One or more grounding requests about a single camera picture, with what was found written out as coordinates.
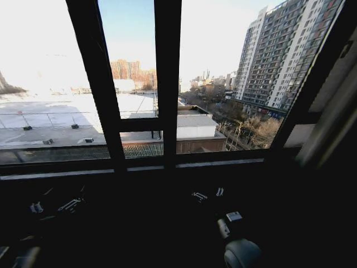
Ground tall grey apartment building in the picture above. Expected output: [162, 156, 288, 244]
[230, 0, 345, 120]

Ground low white-roofed building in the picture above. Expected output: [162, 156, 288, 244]
[176, 104, 227, 154]

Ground bare brown trees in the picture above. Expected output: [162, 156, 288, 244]
[216, 114, 284, 151]

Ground black window frame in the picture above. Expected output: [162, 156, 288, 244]
[0, 0, 357, 181]

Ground flat grey rooftop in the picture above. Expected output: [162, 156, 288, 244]
[0, 92, 158, 150]

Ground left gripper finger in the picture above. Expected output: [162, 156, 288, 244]
[29, 187, 54, 215]
[56, 185, 85, 213]

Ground orange brick apartment buildings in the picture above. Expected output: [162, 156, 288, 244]
[109, 59, 158, 90]

